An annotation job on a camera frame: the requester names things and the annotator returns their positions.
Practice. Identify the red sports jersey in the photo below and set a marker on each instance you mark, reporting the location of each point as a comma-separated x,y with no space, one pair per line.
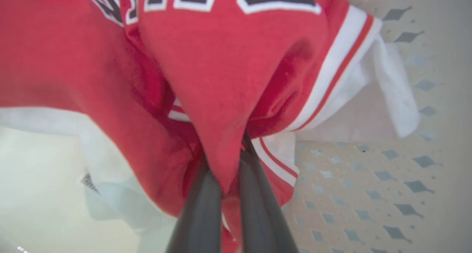
221,79

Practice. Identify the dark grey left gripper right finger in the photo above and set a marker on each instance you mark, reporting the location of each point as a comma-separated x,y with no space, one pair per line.
260,208

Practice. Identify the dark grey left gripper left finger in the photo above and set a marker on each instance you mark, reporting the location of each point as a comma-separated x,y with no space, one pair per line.
201,216

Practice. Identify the white perforated laundry basket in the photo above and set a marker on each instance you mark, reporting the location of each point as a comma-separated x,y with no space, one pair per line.
372,196

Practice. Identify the white t-shirt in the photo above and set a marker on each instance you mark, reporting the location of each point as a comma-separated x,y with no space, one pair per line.
372,109

